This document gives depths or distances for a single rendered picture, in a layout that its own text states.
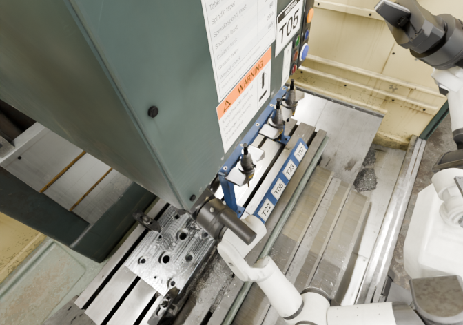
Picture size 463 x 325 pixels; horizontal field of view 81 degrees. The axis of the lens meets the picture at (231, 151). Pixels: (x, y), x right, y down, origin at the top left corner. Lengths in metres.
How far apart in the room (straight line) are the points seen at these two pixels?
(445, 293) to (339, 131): 1.04
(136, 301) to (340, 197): 1.00
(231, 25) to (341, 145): 1.30
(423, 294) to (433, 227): 0.16
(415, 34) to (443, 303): 0.51
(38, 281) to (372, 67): 1.95
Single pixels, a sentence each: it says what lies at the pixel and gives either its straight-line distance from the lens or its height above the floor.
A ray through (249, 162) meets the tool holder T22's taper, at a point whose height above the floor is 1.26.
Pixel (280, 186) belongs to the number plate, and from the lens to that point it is 1.19.
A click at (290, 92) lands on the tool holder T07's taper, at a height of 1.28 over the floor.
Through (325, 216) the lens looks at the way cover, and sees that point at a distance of 1.38.
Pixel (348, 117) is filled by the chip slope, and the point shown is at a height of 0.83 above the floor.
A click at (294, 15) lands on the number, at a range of 0.53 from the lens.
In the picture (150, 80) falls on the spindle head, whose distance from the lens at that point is 0.26.
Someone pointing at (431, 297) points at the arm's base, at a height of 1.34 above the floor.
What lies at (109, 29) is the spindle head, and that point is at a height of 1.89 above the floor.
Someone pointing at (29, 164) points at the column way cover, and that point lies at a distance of 1.02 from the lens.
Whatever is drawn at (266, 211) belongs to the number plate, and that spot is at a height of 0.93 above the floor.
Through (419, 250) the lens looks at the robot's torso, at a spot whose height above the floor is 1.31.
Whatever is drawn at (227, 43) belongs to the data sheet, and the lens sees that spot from 0.34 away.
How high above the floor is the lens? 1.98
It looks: 54 degrees down
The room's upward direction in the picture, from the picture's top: 9 degrees counter-clockwise
